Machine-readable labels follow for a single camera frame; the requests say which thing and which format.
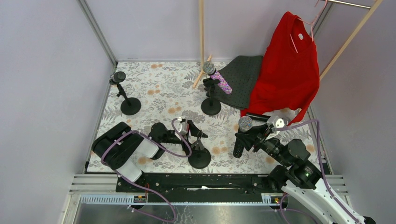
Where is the black mic stand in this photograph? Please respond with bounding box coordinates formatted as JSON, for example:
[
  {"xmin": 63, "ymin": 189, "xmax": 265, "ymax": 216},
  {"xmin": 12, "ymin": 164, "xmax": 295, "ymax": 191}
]
[
  {"xmin": 109, "ymin": 80, "xmax": 141, "ymax": 116},
  {"xmin": 188, "ymin": 130, "xmax": 211, "ymax": 169},
  {"xmin": 201, "ymin": 78, "xmax": 221, "ymax": 116}
]

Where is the silver head black microphone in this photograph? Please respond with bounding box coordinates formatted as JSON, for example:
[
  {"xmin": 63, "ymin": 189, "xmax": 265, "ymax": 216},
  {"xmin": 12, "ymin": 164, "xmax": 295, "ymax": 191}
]
[{"xmin": 233, "ymin": 116, "xmax": 253, "ymax": 158}]

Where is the black mic stand back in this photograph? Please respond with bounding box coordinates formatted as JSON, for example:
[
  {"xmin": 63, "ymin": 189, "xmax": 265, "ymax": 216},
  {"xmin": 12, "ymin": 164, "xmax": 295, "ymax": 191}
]
[{"xmin": 201, "ymin": 78, "xmax": 221, "ymax": 116}]

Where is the purple glitter microphone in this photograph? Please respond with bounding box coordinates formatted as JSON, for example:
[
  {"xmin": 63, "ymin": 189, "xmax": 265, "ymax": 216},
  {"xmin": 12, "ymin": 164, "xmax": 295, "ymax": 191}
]
[{"xmin": 202, "ymin": 61, "xmax": 233, "ymax": 95}]

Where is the black mic stand front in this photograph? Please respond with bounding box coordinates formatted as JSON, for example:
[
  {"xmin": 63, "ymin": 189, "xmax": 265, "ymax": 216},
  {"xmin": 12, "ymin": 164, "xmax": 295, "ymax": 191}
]
[{"xmin": 109, "ymin": 80, "xmax": 141, "ymax": 116}]

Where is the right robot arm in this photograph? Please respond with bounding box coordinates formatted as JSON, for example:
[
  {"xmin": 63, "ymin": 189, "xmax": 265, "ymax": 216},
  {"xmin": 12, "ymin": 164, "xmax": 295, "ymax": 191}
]
[{"xmin": 235, "ymin": 123, "xmax": 375, "ymax": 224}]

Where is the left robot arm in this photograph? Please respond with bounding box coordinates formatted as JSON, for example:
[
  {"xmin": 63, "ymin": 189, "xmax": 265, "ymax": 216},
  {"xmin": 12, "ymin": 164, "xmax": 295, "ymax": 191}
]
[{"xmin": 91, "ymin": 118, "xmax": 211, "ymax": 183}]

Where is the red t-shirt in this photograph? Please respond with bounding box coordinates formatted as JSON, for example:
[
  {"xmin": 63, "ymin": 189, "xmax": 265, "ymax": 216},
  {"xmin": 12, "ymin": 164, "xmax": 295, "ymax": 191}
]
[{"xmin": 240, "ymin": 12, "xmax": 320, "ymax": 124}]

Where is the grey dotted cloth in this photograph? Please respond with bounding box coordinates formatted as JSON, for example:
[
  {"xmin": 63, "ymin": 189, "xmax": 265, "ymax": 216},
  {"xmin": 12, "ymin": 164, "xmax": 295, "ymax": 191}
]
[{"xmin": 214, "ymin": 56, "xmax": 263, "ymax": 110}]

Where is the floral table mat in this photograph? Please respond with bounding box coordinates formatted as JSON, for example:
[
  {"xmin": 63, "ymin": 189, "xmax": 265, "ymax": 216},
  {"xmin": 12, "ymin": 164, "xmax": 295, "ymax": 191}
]
[{"xmin": 86, "ymin": 61, "xmax": 322, "ymax": 175}]

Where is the pink clothes hanger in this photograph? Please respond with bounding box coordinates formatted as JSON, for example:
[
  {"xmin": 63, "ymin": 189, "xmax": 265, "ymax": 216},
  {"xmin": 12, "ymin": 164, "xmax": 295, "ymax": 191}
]
[{"xmin": 290, "ymin": 0, "xmax": 328, "ymax": 53}]

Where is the wooden clothes rack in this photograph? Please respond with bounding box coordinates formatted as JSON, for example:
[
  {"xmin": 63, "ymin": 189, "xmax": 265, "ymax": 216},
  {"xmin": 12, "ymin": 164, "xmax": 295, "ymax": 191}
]
[{"xmin": 198, "ymin": 0, "xmax": 382, "ymax": 80}]

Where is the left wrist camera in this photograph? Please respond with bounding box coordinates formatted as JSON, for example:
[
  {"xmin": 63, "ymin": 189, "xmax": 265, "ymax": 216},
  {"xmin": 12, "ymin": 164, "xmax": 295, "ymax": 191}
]
[{"xmin": 174, "ymin": 118, "xmax": 189, "ymax": 136}]

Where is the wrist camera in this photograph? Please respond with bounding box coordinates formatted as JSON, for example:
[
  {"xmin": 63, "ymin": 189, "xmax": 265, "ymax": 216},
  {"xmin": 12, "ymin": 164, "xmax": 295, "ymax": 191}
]
[
  {"xmin": 174, "ymin": 118, "xmax": 189, "ymax": 136},
  {"xmin": 267, "ymin": 115, "xmax": 286, "ymax": 133}
]

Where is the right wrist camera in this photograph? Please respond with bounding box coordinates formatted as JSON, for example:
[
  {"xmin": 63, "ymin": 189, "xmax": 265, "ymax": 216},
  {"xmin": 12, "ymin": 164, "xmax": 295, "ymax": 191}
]
[{"xmin": 267, "ymin": 115, "xmax": 286, "ymax": 133}]

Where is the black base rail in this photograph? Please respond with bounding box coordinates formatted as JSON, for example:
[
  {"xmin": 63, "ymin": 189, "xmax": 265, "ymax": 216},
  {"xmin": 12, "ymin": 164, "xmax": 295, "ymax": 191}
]
[{"xmin": 115, "ymin": 173, "xmax": 283, "ymax": 203}]

